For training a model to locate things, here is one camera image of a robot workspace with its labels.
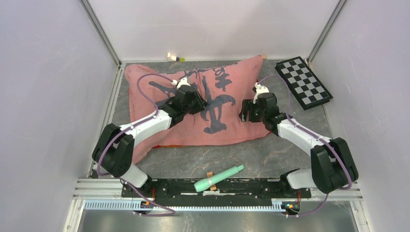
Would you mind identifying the pink red patterned pillowcase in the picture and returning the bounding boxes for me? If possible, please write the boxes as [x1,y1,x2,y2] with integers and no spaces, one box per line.
[125,56,268,163]

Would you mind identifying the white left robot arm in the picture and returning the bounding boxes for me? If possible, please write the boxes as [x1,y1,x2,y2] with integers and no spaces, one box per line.
[92,85,207,197]

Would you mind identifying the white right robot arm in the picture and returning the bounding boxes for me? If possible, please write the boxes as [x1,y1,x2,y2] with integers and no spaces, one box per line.
[239,92,359,197]

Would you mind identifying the small toy bottle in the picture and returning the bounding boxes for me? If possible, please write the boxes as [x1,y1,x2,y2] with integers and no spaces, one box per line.
[167,53,185,62]

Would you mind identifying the black white checkerboard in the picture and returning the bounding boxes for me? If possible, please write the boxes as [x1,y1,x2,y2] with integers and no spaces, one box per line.
[275,57,333,110]

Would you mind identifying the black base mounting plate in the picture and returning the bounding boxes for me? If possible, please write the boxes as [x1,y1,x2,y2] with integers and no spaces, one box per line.
[139,178,311,206]

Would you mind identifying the teal toy microphone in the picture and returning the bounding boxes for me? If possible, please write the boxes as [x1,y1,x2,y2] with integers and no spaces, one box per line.
[194,165,245,192]

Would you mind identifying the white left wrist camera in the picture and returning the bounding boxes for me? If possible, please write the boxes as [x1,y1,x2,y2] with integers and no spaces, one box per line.
[171,77,191,89]

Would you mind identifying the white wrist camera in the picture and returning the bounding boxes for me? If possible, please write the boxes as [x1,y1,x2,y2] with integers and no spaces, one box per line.
[253,82,270,104]
[171,77,191,89]

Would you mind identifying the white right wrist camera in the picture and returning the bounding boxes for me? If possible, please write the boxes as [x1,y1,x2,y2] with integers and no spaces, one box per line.
[253,82,270,104]

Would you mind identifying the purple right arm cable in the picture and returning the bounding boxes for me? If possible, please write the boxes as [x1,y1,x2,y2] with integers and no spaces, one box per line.
[256,74,353,218]

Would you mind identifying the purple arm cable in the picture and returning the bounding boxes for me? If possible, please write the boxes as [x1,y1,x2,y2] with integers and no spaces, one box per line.
[256,74,353,218]
[96,73,177,217]

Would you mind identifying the light blue cable duct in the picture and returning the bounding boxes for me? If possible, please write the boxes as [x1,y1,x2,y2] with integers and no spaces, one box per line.
[84,200,285,213]

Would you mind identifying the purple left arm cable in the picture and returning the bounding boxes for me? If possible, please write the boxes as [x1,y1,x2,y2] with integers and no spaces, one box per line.
[96,73,177,217]

